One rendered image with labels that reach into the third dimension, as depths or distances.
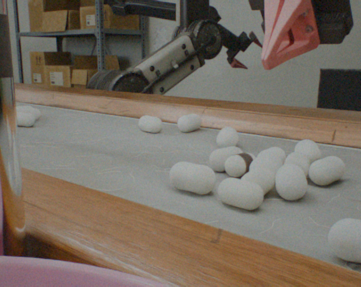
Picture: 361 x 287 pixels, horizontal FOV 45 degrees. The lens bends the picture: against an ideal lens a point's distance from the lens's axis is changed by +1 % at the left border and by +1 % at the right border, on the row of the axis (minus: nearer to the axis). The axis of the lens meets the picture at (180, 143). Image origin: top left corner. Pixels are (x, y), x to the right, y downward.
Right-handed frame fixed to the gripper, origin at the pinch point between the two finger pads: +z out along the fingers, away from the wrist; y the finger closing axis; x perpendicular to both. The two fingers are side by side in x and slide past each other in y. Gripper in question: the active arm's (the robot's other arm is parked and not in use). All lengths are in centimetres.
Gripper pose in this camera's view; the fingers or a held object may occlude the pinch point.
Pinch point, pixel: (268, 59)
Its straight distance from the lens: 45.3
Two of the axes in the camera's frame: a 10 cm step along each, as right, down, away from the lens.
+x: 4.0, 6.6, 6.4
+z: -5.0, 7.4, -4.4
